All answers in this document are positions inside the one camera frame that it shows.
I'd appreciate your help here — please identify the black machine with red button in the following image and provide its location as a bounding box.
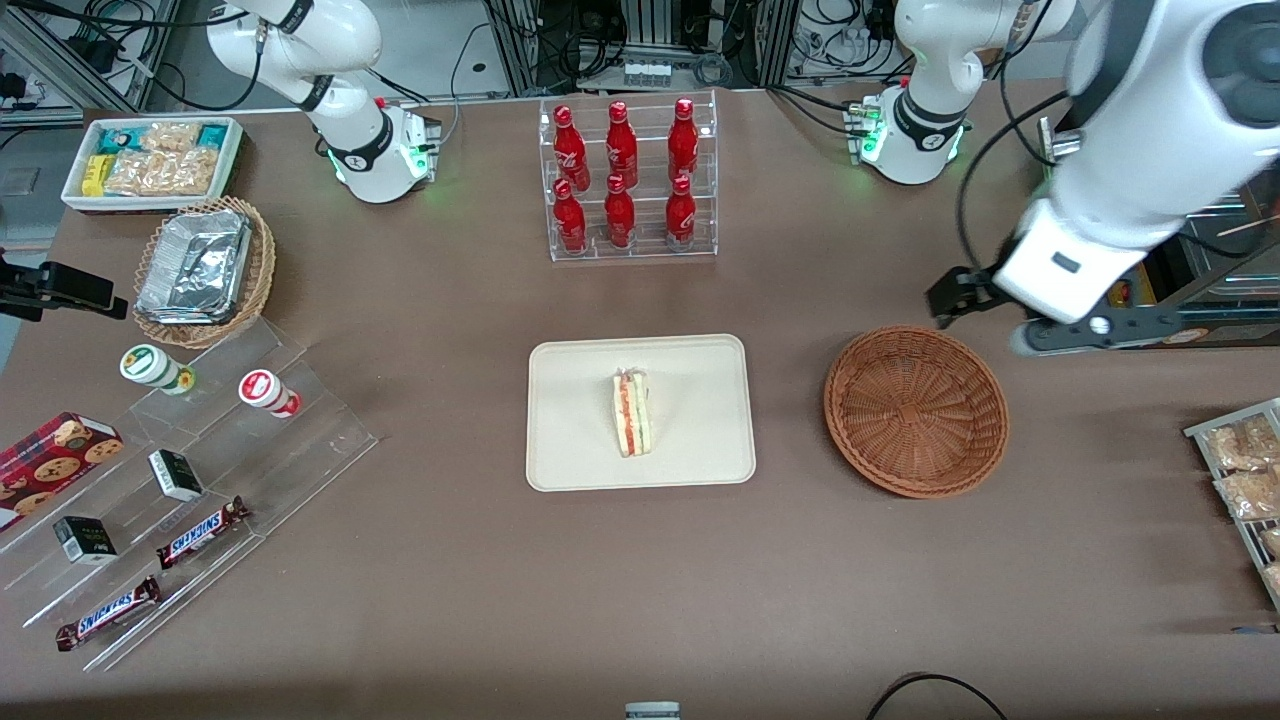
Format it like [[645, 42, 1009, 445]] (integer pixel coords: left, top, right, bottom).
[[1105, 180, 1280, 351]]

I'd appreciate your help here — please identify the green lid cup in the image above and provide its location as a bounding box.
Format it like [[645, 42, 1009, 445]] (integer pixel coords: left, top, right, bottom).
[[120, 344, 196, 396]]

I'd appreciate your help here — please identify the clear cracker bag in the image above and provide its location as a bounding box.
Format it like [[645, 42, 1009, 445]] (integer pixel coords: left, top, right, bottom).
[[140, 121, 203, 154], [104, 147, 223, 197]]

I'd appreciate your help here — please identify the snickers bar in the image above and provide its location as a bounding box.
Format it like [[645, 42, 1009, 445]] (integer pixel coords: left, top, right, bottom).
[[156, 496, 251, 571], [55, 576, 162, 652]]

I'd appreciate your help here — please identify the aluminium foil container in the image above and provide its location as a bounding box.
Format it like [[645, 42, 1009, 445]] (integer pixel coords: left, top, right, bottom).
[[135, 208, 253, 326]]

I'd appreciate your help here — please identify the clear acrylic bottle rack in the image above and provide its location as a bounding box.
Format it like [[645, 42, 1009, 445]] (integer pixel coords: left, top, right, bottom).
[[538, 88, 719, 263]]

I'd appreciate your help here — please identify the brown round wicker basket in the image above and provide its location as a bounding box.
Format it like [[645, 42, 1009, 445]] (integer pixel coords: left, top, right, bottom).
[[823, 325, 1010, 499]]

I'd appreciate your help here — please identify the red cola bottle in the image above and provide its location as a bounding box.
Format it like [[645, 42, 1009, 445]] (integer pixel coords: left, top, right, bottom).
[[605, 100, 639, 189], [553, 178, 588, 255], [668, 97, 699, 184], [665, 174, 697, 248], [553, 105, 591, 193], [604, 174, 637, 250]]

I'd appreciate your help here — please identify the triangle sandwich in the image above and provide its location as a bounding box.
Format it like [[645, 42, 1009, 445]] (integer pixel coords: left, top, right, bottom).
[[612, 368, 653, 459]]

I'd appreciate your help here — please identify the red lid cup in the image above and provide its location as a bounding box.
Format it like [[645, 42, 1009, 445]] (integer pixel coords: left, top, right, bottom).
[[238, 369, 302, 419]]

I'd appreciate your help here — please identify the small dark box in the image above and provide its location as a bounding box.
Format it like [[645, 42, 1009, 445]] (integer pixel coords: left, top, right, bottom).
[[53, 516, 119, 566], [148, 449, 204, 502]]

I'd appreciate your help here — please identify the clear acrylic stepped stand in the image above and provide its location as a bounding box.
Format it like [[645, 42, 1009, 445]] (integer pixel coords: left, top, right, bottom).
[[0, 318, 379, 673]]

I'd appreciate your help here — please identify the black cable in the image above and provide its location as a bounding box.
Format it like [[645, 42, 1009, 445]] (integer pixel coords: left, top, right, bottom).
[[865, 673, 1011, 720]]

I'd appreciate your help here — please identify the light wicker basket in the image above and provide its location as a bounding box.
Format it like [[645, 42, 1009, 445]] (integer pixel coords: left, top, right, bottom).
[[132, 196, 277, 350]]

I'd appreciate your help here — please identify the aluminium frame rack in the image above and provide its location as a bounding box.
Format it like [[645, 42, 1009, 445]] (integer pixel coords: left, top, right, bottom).
[[480, 0, 801, 97]]

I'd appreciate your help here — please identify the red cookie box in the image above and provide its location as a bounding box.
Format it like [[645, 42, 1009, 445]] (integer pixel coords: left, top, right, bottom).
[[0, 412, 126, 532]]

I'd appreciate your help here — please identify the black clamp mount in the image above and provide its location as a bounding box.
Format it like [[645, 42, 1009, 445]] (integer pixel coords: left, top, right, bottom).
[[0, 250, 129, 323]]

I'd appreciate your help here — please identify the cream plastic tray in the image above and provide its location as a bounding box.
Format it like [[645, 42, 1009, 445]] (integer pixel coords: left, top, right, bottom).
[[526, 334, 757, 493]]

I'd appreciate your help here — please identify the white snack bin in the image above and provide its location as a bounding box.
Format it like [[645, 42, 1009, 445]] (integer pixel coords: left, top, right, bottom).
[[60, 116, 245, 214]]

